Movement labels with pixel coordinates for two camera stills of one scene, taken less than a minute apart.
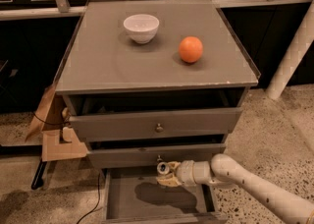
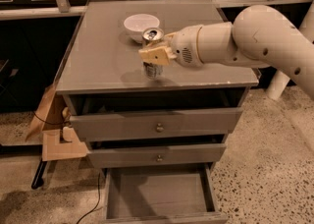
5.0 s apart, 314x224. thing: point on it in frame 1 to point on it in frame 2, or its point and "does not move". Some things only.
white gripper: [186, 172] to [184, 45]
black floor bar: [38, 179] does not move
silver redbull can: [163, 167] to [149, 36]
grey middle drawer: [149, 158] does not move
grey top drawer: [158, 124] does not move
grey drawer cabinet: [147, 83] does not move
